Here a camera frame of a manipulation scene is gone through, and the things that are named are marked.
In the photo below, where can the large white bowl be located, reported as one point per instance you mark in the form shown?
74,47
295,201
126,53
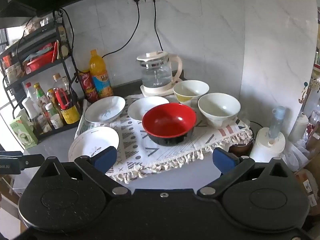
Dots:
217,107

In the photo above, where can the white bowl yellow pattern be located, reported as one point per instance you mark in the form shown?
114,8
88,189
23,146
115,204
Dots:
190,88

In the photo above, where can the brown clay pot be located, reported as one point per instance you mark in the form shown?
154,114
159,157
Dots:
240,147

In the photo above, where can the clear glass bottle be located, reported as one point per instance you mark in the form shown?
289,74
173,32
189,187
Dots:
42,123

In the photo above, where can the white paper towel roll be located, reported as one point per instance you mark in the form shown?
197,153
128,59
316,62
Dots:
262,147

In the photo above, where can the glass electric kettle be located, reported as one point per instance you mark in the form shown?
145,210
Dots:
156,75
152,92

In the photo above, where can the dark bottle yellow label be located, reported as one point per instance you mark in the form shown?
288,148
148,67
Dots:
71,115

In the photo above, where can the patterned fringed tablecloth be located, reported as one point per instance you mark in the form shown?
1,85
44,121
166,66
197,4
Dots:
140,155

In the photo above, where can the black metal kitchen rack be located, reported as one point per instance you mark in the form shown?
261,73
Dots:
60,130

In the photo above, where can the green carton box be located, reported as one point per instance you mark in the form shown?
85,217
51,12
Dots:
22,132

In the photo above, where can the white labelled bottle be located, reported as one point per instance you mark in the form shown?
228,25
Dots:
57,121

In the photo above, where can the white plate brown rim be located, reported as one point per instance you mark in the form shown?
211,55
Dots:
92,142

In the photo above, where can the orange juice bottle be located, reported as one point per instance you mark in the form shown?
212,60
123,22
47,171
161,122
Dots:
100,80

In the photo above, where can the sauce bottle green label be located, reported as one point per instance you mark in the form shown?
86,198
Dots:
41,96

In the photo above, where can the tall white bottle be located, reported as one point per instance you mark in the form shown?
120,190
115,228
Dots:
298,127

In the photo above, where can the clear plastic bag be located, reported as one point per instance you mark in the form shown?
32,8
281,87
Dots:
293,155

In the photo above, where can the white spray bottle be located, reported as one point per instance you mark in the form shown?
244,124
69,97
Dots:
29,108

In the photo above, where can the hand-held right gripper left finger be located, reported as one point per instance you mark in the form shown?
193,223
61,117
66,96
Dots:
107,158

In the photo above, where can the white plate grey floral print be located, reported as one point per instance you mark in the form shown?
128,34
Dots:
105,110

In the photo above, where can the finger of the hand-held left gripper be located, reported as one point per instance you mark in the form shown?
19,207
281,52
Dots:
32,161

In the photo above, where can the oil bottle cork cap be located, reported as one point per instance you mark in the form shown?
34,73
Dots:
58,81

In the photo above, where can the white plate blue print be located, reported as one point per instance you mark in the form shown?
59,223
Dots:
138,108

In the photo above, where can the red and black bowl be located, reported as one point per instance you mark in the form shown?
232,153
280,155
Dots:
170,120

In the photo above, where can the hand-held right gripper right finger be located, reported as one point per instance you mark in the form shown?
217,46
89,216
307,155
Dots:
223,160

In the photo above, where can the cardboard box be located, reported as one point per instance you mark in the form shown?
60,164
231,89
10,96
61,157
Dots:
307,187

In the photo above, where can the pale blue bottle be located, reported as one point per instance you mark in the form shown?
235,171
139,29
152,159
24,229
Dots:
277,120

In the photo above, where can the red plastic basin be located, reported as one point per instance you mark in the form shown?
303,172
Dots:
41,61

